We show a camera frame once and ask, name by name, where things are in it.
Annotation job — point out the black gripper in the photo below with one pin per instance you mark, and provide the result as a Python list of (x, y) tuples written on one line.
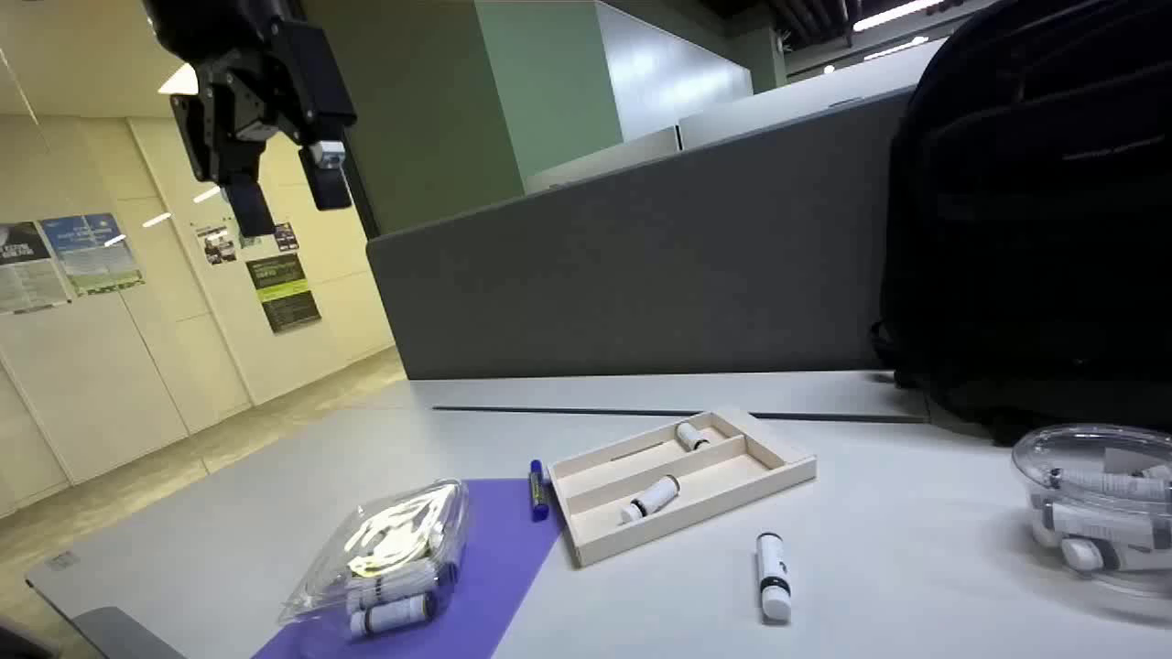
[(238, 102)]

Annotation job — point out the white cylinder with black band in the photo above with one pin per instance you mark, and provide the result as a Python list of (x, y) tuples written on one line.
[(1101, 526), (1086, 552), (393, 611), (774, 576), (651, 500), (688, 434), (393, 583)]

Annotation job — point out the wooden segmented box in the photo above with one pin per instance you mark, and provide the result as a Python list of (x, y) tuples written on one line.
[(610, 534)]

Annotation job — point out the grey partition panel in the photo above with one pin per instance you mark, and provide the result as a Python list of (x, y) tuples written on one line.
[(636, 257)]

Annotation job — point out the blue marker cap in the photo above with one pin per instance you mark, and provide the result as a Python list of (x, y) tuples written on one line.
[(537, 489)]

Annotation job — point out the clear plastic container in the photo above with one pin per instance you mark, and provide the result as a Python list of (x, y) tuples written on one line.
[(321, 583)]

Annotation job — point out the purple mat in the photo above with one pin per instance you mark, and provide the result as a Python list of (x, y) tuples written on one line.
[(489, 588)]

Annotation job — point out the ceiling light strip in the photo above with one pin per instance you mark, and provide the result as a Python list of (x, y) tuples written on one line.
[(900, 12)]

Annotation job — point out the black backpack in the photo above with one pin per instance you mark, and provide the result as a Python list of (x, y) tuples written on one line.
[(1038, 222)]

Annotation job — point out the clear round bowl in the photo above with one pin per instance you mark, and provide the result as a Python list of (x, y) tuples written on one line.
[(1038, 463)]

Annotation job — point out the small dark wall notice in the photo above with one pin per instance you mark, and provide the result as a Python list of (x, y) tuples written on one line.
[(288, 236)]

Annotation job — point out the small photo wall notice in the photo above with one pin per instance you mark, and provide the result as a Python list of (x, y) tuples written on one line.
[(218, 241)]

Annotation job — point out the dark green wall poster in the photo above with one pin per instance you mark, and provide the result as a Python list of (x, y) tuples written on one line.
[(284, 292)]

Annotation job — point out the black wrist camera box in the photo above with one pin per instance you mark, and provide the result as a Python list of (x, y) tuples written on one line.
[(314, 75)]

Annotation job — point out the blue green wall poster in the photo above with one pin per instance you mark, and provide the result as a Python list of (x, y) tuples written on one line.
[(91, 251)]

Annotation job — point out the blue grey wall poster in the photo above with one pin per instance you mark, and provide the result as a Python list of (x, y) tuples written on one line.
[(22, 268)]

